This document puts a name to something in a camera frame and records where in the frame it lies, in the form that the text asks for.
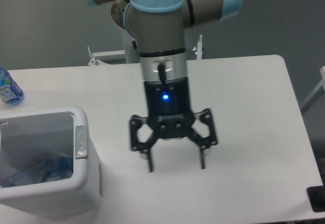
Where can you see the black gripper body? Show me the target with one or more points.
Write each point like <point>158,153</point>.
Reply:
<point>169,110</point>

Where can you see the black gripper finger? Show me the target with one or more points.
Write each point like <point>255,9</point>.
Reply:
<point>204,140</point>
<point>142,138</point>

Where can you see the crushed clear plastic bottle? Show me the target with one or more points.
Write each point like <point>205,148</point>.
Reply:
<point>58,168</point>

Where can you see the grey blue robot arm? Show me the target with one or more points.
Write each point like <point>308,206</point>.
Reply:
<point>158,28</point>

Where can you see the white trash can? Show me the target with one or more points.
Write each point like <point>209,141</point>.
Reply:
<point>33,136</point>

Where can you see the black object at table edge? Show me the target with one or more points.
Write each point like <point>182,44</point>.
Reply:
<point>316,198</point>

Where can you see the blue labelled water bottle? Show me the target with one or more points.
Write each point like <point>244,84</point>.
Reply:
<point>11,93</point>

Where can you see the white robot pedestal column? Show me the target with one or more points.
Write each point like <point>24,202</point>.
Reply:
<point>117,12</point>

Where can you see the white frame at right edge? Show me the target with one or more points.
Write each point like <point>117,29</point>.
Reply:
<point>316,93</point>

